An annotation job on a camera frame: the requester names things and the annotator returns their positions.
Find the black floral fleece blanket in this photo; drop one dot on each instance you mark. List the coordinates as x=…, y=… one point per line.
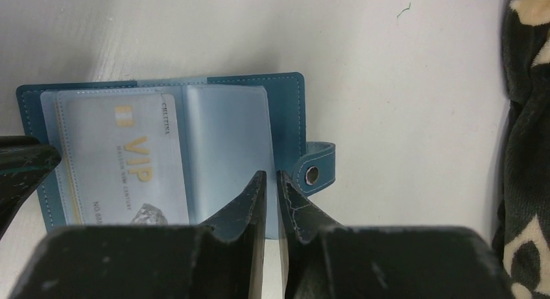
x=522, y=236

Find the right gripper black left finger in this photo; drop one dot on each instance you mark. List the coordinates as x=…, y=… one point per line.
x=231, y=255

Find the silver VIP credit card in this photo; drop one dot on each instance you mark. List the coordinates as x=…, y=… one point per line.
x=123, y=157

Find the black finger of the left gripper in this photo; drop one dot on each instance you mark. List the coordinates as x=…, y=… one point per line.
x=25, y=163

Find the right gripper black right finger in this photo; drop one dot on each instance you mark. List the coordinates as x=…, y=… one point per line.
x=303, y=263

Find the blue leather card holder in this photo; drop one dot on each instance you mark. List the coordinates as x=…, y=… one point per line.
x=229, y=128

